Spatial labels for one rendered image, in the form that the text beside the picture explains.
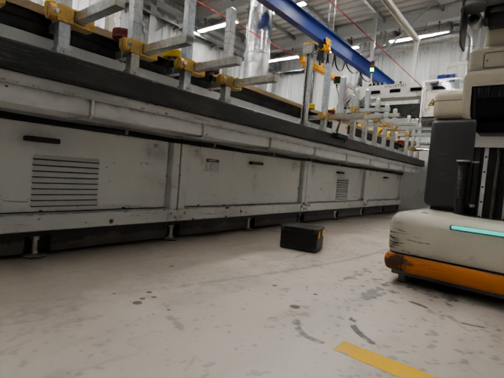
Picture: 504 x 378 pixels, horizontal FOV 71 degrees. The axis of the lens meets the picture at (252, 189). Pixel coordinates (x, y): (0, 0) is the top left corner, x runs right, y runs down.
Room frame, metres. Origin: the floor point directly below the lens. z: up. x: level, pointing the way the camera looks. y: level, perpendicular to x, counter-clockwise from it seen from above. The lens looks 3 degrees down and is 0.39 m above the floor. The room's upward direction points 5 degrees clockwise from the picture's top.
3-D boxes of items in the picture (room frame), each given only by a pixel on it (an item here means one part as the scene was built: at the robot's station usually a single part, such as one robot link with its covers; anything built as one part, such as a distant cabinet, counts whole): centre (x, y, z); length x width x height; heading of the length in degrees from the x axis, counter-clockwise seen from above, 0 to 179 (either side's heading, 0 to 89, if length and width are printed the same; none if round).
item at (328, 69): (2.50, -0.46, 0.93); 0.04 x 0.04 x 0.48; 51
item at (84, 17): (1.13, 0.57, 0.82); 0.43 x 0.03 x 0.04; 51
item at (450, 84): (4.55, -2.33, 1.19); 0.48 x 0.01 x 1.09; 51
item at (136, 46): (1.35, 0.47, 0.81); 0.14 x 0.06 x 0.05; 141
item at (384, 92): (5.29, -2.00, 0.95); 1.65 x 0.70 x 1.90; 51
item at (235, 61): (1.52, 0.26, 0.81); 0.43 x 0.03 x 0.04; 51
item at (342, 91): (2.69, -0.62, 0.91); 0.04 x 0.04 x 0.48; 51
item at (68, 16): (1.15, 0.62, 0.82); 0.14 x 0.06 x 0.05; 141
